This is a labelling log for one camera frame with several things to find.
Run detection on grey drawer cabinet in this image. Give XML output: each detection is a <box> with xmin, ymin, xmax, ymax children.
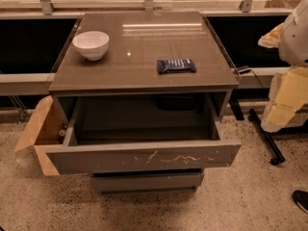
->
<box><xmin>49</xmin><ymin>12</ymin><xmax>238</xmax><ymax>180</ymax></box>

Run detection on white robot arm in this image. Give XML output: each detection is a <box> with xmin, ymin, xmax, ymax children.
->
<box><xmin>258</xmin><ymin>0</ymin><xmax>308</xmax><ymax>132</ymax></box>

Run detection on blue snack packet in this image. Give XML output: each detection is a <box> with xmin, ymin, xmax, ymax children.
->
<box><xmin>157</xmin><ymin>59</ymin><xmax>196</xmax><ymax>74</ymax></box>

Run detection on black stand leg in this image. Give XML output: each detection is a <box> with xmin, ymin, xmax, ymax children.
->
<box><xmin>248</xmin><ymin>109</ymin><xmax>285</xmax><ymax>166</ymax></box>

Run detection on black shoe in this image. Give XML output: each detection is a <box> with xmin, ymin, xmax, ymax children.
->
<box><xmin>293</xmin><ymin>191</ymin><xmax>308</xmax><ymax>214</ymax></box>

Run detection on open cardboard box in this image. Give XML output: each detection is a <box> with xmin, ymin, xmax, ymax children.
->
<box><xmin>14</xmin><ymin>96</ymin><xmax>63</xmax><ymax>176</ymax></box>

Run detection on grey drawer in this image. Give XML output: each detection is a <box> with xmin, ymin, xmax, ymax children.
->
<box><xmin>46</xmin><ymin>95</ymin><xmax>241</xmax><ymax>174</ymax></box>
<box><xmin>91</xmin><ymin>172</ymin><xmax>203</xmax><ymax>193</ymax></box>

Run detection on grey bottom drawer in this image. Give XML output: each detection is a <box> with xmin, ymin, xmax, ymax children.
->
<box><xmin>91</xmin><ymin>172</ymin><xmax>203</xmax><ymax>193</ymax></box>

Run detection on black power adapter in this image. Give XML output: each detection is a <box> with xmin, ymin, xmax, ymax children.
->
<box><xmin>237</xmin><ymin>65</ymin><xmax>251</xmax><ymax>75</ymax></box>

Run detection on grey top drawer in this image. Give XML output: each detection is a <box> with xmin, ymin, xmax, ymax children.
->
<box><xmin>46</xmin><ymin>95</ymin><xmax>241</xmax><ymax>174</ymax></box>

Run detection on white ceramic bowl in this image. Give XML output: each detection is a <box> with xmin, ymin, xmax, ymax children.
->
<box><xmin>72</xmin><ymin>31</ymin><xmax>110</xmax><ymax>61</ymax></box>

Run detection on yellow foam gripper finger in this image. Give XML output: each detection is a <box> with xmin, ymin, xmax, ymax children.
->
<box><xmin>261</xmin><ymin>66</ymin><xmax>308</xmax><ymax>133</ymax></box>
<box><xmin>258</xmin><ymin>23</ymin><xmax>284</xmax><ymax>48</ymax></box>

